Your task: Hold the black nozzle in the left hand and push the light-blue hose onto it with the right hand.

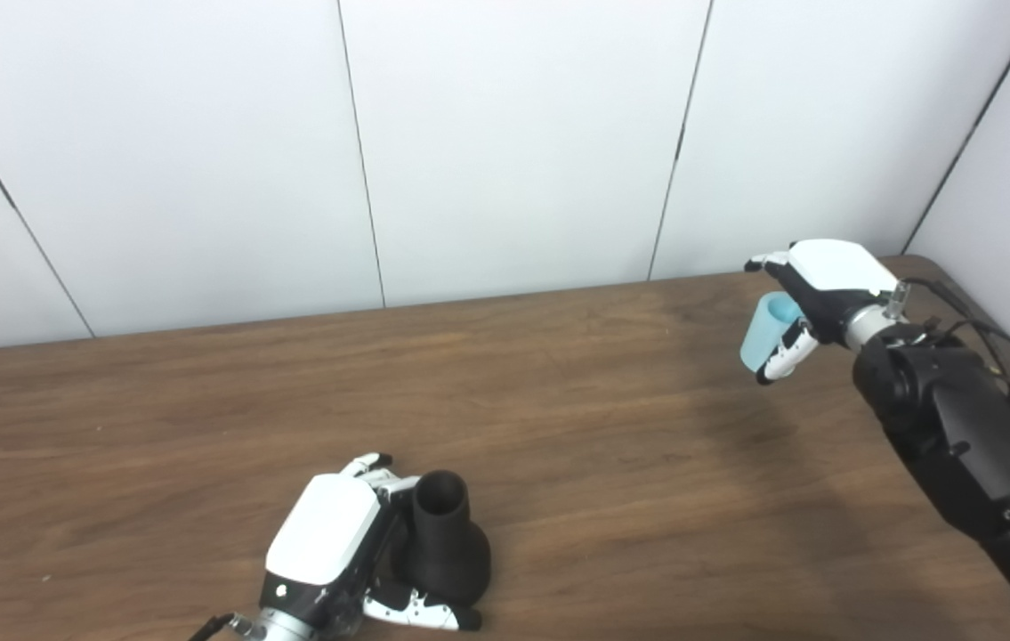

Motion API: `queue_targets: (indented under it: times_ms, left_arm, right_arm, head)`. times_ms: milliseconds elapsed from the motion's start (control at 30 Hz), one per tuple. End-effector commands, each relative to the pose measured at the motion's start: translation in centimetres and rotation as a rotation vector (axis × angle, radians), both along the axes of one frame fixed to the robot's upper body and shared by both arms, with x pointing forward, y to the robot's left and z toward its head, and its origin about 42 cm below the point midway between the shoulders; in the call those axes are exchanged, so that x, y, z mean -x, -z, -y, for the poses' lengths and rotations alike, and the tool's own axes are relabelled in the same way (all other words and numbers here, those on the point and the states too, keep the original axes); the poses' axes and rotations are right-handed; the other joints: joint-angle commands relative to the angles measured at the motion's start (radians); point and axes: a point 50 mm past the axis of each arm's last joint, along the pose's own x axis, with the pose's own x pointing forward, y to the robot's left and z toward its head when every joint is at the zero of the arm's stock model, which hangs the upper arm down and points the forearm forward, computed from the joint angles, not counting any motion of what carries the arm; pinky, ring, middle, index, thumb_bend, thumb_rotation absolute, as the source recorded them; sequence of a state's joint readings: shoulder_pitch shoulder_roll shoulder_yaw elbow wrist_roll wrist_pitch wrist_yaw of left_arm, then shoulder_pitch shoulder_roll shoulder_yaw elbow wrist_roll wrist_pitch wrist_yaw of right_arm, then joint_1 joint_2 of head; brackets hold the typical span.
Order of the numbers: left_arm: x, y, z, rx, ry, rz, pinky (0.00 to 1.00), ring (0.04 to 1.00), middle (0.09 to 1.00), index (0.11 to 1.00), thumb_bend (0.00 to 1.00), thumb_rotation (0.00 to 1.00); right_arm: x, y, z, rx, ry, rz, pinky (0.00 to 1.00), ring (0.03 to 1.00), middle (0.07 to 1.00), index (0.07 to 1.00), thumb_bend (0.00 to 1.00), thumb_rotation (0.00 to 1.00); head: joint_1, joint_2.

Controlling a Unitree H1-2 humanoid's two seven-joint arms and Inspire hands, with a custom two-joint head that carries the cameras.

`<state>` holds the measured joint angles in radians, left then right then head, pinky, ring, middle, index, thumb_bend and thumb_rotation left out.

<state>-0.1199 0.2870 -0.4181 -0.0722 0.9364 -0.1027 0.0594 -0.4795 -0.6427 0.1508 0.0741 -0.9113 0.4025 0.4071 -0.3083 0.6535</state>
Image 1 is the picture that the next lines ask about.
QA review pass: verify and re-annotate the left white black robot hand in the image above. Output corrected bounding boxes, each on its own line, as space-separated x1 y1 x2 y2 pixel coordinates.
257 452 482 635

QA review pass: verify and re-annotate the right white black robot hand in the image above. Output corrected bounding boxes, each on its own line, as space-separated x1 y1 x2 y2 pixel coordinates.
744 239 902 385

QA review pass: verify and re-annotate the light-blue hose piece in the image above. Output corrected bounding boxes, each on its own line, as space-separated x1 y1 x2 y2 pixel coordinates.
739 292 805 373

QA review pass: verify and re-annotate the black funnel-shaped nozzle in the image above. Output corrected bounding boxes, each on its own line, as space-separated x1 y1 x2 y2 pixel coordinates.
392 470 493 608

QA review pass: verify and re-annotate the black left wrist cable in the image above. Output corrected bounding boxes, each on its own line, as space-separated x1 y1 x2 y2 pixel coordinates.
188 613 267 641

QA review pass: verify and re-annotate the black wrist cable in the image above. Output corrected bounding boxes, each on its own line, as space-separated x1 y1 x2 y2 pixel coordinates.
882 278 1010 466
188 613 267 641

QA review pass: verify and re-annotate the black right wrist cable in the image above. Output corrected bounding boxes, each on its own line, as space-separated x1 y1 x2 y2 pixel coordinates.
882 278 1010 466

